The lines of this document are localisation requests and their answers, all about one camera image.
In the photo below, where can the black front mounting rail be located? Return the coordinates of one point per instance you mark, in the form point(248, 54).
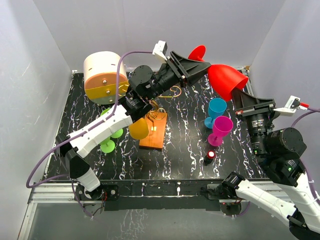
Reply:
point(185, 194)

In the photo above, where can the blue wine glass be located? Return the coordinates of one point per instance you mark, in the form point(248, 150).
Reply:
point(216, 108)

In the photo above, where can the red wine glass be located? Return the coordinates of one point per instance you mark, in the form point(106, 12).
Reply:
point(222, 78)

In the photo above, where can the orange wine glass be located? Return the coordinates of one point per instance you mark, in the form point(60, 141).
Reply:
point(139, 130)

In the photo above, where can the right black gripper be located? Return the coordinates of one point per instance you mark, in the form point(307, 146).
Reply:
point(242, 101)

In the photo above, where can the orange wooden rack base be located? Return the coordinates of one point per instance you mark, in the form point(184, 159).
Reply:
point(157, 122)

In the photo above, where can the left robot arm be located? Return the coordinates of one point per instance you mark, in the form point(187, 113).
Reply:
point(144, 86)

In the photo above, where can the magenta wine glass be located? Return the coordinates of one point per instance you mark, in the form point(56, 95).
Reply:
point(222, 127)

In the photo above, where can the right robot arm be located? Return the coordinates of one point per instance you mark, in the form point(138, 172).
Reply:
point(279, 152)

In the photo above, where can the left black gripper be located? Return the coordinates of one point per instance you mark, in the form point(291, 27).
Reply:
point(186, 71)

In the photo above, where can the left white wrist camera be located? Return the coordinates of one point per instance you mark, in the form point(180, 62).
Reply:
point(159, 50)

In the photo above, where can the green wine glass front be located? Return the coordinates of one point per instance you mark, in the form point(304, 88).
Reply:
point(107, 146)

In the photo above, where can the small red-capped black bottle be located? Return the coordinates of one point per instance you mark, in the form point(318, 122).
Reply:
point(210, 156)

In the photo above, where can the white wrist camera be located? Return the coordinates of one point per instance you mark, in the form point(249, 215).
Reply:
point(159, 50)
point(292, 105)

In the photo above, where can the green wine glass rear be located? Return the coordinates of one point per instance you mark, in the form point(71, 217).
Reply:
point(119, 132)

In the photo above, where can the green wine glass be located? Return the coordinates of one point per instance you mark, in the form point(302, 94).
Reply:
point(107, 146)
point(119, 132)

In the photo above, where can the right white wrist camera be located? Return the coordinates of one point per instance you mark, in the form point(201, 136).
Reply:
point(292, 105)

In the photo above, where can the round cream drawer cabinet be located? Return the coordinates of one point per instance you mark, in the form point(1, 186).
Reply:
point(99, 77)

